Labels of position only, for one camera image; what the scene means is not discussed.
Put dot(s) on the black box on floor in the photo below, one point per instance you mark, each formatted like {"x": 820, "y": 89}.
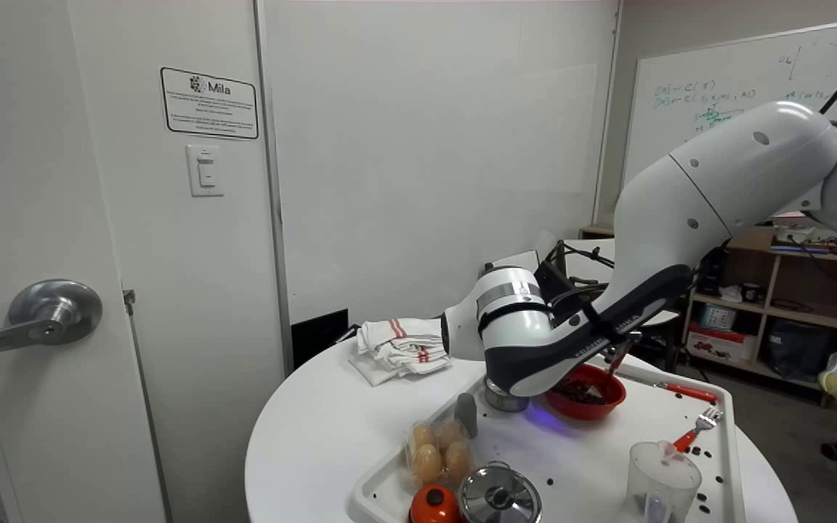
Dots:
{"x": 316, "y": 336}

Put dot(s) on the whiteboard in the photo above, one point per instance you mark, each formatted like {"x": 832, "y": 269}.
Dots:
{"x": 683, "y": 94}

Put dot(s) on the white rectangular tray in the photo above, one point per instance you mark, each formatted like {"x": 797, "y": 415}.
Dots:
{"x": 579, "y": 470}

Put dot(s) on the round white table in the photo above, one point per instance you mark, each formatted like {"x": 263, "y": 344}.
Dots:
{"x": 327, "y": 428}

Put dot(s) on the orange bowl with beans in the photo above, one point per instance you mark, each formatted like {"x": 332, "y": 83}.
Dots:
{"x": 587, "y": 394}

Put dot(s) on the small grey shaker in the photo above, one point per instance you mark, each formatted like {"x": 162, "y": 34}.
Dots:
{"x": 467, "y": 415}

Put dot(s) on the wooden shelf unit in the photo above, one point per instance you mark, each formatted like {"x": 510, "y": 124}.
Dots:
{"x": 765, "y": 312}

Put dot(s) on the white red-striped cloth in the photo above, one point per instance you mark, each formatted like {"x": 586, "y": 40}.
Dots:
{"x": 400, "y": 349}

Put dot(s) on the wall sign paper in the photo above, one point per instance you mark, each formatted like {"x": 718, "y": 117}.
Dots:
{"x": 207, "y": 107}

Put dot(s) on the small orange lid object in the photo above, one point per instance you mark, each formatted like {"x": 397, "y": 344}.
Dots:
{"x": 435, "y": 505}

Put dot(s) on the small steel dish behind bowl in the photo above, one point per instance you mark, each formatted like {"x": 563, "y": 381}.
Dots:
{"x": 497, "y": 399}

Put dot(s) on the orange-handled fork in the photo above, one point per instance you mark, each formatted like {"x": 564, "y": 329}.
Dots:
{"x": 686, "y": 441}

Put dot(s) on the white light switch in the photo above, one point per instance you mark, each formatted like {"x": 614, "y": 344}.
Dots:
{"x": 204, "y": 179}

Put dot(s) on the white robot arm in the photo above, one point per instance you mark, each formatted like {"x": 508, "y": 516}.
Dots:
{"x": 669, "y": 217}

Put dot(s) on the silver door handle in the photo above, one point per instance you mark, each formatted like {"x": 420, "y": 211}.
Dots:
{"x": 51, "y": 312}

